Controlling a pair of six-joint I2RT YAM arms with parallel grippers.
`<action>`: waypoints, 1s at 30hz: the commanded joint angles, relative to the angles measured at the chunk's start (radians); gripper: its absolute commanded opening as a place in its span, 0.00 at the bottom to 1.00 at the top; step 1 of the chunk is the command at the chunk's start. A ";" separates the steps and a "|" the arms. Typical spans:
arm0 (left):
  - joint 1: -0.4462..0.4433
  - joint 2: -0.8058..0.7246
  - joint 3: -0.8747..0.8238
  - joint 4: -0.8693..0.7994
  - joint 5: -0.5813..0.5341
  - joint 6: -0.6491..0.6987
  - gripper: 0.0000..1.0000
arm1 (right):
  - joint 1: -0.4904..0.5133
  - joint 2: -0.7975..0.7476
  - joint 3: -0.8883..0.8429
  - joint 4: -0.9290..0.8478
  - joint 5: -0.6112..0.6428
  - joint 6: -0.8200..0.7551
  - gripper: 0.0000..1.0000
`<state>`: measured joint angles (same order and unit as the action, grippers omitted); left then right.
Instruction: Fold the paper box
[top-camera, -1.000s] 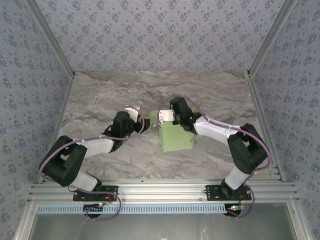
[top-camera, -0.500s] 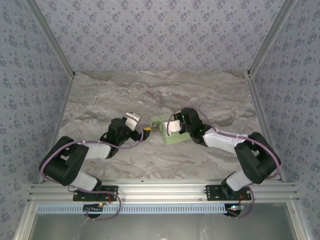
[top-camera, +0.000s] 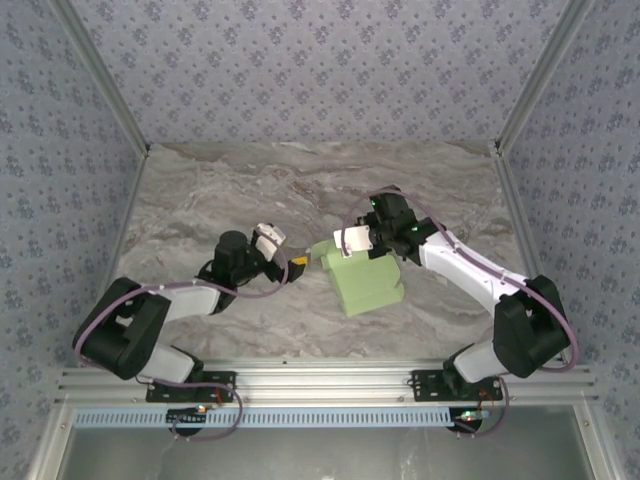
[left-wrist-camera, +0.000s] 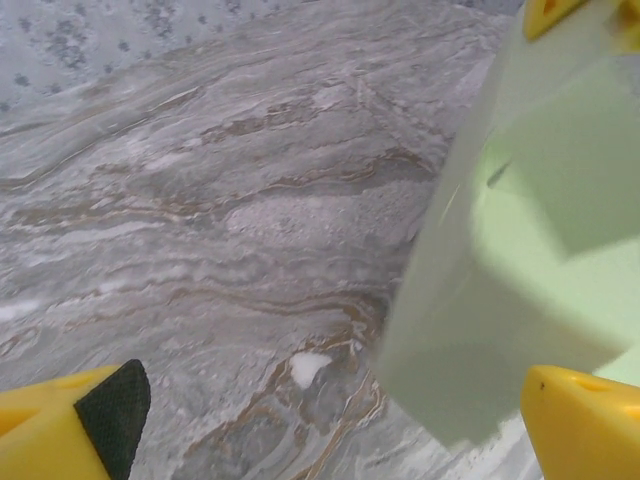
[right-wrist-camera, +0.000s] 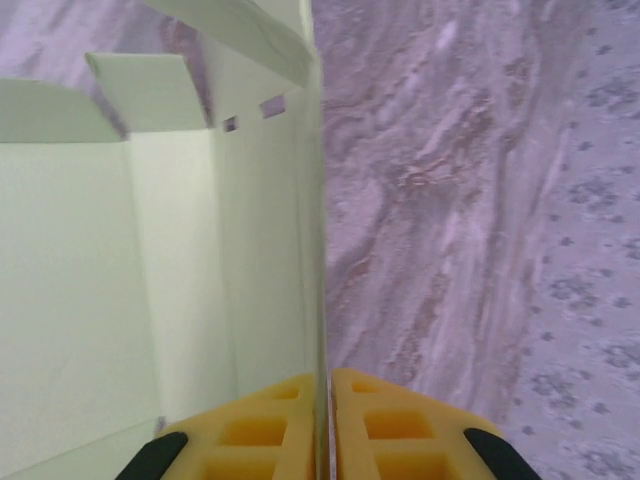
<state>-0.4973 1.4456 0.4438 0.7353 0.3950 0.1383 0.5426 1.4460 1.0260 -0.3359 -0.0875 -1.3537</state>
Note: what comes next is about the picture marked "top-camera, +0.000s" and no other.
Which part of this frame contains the green paper box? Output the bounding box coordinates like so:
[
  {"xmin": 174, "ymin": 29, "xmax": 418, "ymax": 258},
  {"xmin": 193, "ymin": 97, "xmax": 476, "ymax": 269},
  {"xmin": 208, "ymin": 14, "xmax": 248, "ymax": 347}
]
[{"xmin": 305, "ymin": 237, "xmax": 405, "ymax": 318}]

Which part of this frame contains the left control board with LED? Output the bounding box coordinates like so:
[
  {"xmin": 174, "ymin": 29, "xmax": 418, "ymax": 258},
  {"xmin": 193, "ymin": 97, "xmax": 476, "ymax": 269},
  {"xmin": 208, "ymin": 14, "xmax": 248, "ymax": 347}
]
[{"xmin": 166, "ymin": 404, "xmax": 210, "ymax": 427}]

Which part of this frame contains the control board with led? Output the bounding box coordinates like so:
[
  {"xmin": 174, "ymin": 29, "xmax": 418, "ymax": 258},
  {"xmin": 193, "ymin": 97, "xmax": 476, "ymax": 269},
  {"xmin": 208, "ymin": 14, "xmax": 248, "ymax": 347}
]
[
  {"xmin": 451, "ymin": 407, "xmax": 494, "ymax": 432},
  {"xmin": 166, "ymin": 404, "xmax": 210, "ymax": 427}
]

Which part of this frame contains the right control board with LED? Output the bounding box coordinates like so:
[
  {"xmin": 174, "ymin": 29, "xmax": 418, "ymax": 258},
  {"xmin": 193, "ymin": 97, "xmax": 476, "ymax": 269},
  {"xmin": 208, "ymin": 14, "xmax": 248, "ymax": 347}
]
[{"xmin": 451, "ymin": 407, "xmax": 494, "ymax": 432}]

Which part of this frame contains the grey metal panel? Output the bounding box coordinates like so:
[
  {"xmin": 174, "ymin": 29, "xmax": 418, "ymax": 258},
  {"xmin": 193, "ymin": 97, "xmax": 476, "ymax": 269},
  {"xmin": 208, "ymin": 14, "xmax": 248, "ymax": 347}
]
[{"xmin": 29, "ymin": 403, "xmax": 624, "ymax": 480}]

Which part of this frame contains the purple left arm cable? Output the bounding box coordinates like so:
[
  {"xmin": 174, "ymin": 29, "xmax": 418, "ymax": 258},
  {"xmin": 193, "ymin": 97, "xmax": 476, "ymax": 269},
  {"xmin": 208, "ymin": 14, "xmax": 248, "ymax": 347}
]
[{"xmin": 72, "ymin": 244, "xmax": 291, "ymax": 364}]

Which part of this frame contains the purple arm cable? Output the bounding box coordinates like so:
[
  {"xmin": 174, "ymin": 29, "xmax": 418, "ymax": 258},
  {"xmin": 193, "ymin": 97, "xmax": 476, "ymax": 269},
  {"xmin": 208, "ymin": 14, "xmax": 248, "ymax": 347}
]
[
  {"xmin": 72, "ymin": 244, "xmax": 291, "ymax": 364},
  {"xmin": 341, "ymin": 187, "xmax": 580, "ymax": 375}
]

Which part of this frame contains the aluminium cross rail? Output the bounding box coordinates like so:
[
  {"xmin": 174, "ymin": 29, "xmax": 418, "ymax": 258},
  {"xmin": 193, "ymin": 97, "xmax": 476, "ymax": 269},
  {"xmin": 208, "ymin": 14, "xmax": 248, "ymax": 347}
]
[{"xmin": 55, "ymin": 357, "xmax": 600, "ymax": 405}]

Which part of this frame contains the aluminium left side rail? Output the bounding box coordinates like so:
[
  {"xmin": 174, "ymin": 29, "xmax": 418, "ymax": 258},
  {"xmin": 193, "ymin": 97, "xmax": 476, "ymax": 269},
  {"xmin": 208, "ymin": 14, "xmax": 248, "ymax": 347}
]
[{"xmin": 107, "ymin": 144, "xmax": 152, "ymax": 286}]

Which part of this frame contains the aluminium right side rail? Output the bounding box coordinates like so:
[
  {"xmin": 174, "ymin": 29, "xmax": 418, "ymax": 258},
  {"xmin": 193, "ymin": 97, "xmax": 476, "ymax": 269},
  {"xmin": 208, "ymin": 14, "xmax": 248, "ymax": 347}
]
[{"xmin": 492, "ymin": 144, "xmax": 574, "ymax": 369}]

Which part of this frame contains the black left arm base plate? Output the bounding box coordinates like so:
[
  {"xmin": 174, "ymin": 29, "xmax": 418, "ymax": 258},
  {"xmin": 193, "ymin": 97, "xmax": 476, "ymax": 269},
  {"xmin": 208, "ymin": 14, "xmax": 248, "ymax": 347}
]
[{"xmin": 145, "ymin": 369, "xmax": 237, "ymax": 403}]

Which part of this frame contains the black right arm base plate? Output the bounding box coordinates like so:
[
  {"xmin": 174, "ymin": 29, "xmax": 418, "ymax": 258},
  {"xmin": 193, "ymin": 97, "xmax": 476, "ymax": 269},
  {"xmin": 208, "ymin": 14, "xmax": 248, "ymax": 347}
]
[{"xmin": 410, "ymin": 368, "xmax": 504, "ymax": 403}]

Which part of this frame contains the light blue slotted cable duct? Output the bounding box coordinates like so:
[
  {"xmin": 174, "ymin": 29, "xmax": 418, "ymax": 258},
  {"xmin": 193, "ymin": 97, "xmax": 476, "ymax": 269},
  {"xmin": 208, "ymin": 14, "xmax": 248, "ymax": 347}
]
[{"xmin": 72, "ymin": 407, "xmax": 484, "ymax": 430}]

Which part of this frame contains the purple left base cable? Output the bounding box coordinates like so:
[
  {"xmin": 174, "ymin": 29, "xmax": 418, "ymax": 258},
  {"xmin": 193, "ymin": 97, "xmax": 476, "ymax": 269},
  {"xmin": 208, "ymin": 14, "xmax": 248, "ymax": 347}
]
[{"xmin": 148, "ymin": 379, "xmax": 245, "ymax": 445}]

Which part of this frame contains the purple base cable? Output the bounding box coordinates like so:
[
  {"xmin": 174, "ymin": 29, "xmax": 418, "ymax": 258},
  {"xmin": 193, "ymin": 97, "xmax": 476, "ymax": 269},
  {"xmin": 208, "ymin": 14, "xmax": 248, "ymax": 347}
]
[
  {"xmin": 148, "ymin": 379, "xmax": 245, "ymax": 445},
  {"xmin": 457, "ymin": 377, "xmax": 511, "ymax": 440}
]

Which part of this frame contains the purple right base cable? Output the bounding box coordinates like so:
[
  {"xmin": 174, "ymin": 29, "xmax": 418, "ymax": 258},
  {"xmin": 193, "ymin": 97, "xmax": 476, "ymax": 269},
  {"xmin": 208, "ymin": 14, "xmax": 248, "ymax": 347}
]
[{"xmin": 457, "ymin": 377, "xmax": 511, "ymax": 440}]

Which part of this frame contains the aluminium right corner post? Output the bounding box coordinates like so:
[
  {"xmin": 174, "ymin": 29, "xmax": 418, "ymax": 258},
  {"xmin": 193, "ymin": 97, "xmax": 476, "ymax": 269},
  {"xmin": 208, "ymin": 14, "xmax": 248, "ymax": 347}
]
[{"xmin": 492, "ymin": 0, "xmax": 599, "ymax": 156}]

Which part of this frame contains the aluminium corner post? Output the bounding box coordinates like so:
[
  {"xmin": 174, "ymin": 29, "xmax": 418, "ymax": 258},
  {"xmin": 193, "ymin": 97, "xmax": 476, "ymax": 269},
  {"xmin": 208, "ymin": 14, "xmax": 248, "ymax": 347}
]
[
  {"xmin": 49, "ymin": 0, "xmax": 152, "ymax": 155},
  {"xmin": 492, "ymin": 0, "xmax": 599, "ymax": 156}
]

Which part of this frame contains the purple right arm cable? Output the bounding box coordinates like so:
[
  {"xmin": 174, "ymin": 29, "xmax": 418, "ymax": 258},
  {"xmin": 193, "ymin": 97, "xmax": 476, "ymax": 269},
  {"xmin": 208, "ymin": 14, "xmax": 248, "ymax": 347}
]
[{"xmin": 341, "ymin": 187, "xmax": 580, "ymax": 375}]

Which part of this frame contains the aluminium left corner post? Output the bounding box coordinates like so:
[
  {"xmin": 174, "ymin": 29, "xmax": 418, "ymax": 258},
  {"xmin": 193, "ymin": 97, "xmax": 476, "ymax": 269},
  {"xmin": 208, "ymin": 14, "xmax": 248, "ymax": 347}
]
[{"xmin": 49, "ymin": 0, "xmax": 152, "ymax": 155}]

